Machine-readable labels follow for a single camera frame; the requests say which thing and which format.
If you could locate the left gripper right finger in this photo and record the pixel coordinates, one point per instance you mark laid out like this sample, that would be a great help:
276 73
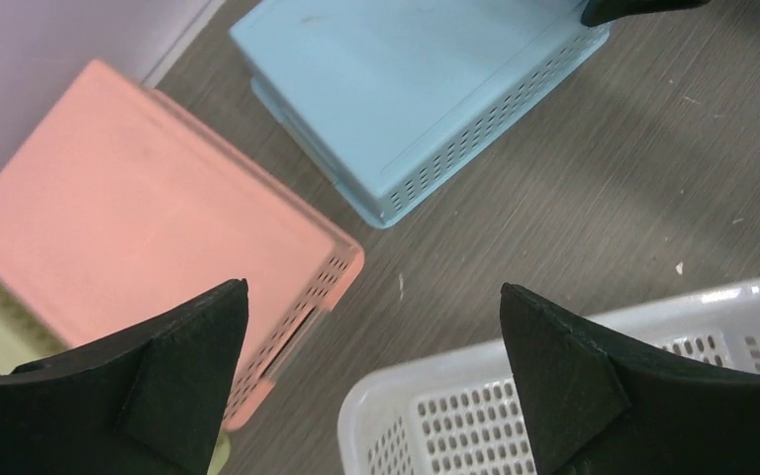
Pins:
597 401

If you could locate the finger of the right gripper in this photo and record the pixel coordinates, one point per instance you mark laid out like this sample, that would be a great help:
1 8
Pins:
599 12

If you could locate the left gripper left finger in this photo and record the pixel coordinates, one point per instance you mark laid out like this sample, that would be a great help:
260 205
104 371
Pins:
124 400

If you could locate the grey basket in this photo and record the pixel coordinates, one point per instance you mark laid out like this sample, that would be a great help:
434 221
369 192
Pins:
458 412

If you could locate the pink perforated basket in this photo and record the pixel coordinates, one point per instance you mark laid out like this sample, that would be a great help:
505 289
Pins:
121 205

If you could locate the light blue basket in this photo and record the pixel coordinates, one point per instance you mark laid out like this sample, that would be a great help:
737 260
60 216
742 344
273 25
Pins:
390 99

